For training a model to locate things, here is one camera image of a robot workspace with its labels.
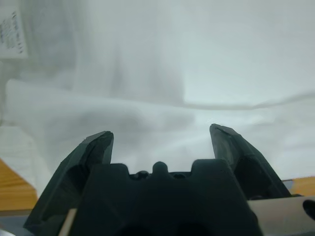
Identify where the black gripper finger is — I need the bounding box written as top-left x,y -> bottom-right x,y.
209,123 -> 293,200
24,131 -> 115,236

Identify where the grey base plate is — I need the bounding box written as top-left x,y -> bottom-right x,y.
0,209 -> 34,236

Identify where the white t-shirt with black print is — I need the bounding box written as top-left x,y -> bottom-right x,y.
0,0 -> 315,200

